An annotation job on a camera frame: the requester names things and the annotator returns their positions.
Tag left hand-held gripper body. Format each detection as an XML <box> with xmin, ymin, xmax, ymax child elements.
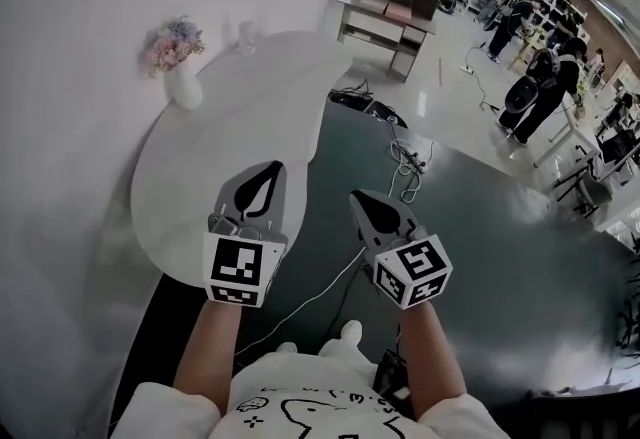
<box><xmin>203</xmin><ymin>214</ymin><xmax>290</xmax><ymax>310</ymax></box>

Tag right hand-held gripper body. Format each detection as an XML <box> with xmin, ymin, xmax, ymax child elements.
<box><xmin>364</xmin><ymin>225</ymin><xmax>455</xmax><ymax>313</ymax></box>

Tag white round side table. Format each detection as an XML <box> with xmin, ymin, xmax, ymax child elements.
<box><xmin>130</xmin><ymin>30</ymin><xmax>355</xmax><ymax>287</ymax></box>

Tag person's left forearm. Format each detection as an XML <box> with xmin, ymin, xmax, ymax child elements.
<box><xmin>173</xmin><ymin>299</ymin><xmax>244</xmax><ymax>416</ymax></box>

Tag person's right forearm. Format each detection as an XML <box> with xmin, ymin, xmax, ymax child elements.
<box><xmin>398</xmin><ymin>301</ymin><xmax>469</xmax><ymax>421</ymax></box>

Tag white power strip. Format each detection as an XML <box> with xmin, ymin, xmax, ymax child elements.
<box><xmin>399</xmin><ymin>146</ymin><xmax>429</xmax><ymax>173</ymax></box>

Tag dark green floor mat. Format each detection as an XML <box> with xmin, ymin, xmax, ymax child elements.
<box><xmin>112</xmin><ymin>99</ymin><xmax>640</xmax><ymax>428</ymax></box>

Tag person's right white shoe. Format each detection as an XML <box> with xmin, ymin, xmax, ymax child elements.
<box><xmin>339</xmin><ymin>320</ymin><xmax>364</xmax><ymax>343</ymax></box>

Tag person's white trousers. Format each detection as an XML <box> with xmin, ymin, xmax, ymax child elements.
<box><xmin>319</xmin><ymin>339</ymin><xmax>376</xmax><ymax>368</ymax></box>

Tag white ceramic vase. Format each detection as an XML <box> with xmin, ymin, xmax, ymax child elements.
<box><xmin>163</xmin><ymin>57</ymin><xmax>204</xmax><ymax>111</ymax></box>

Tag pink and blue flower bouquet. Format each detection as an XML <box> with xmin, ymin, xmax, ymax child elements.
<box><xmin>142</xmin><ymin>15</ymin><xmax>205</xmax><ymax>78</ymax></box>

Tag small clear glass ornament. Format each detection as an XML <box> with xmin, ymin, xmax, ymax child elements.
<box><xmin>237</xmin><ymin>20</ymin><xmax>259</xmax><ymax>53</ymax></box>

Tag black round bag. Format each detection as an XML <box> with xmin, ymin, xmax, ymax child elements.
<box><xmin>504</xmin><ymin>74</ymin><xmax>539</xmax><ymax>114</ymax></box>

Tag white work table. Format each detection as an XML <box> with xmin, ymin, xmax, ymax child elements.
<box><xmin>532</xmin><ymin>91</ymin><xmax>601</xmax><ymax>171</ymax></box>

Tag grey office chair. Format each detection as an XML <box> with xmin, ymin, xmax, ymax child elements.
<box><xmin>554</xmin><ymin>151</ymin><xmax>614</xmax><ymax>221</ymax></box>

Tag dark wooden chair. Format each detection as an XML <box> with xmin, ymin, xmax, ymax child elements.
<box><xmin>529</xmin><ymin>386</ymin><xmax>640</xmax><ymax>439</ymax></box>

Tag white power cable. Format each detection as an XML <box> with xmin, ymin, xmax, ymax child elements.
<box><xmin>233</xmin><ymin>139</ymin><xmax>436</xmax><ymax>358</ymax></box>

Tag black cable bundle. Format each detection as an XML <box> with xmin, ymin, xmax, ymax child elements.
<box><xmin>327</xmin><ymin>79</ymin><xmax>409</xmax><ymax>128</ymax></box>

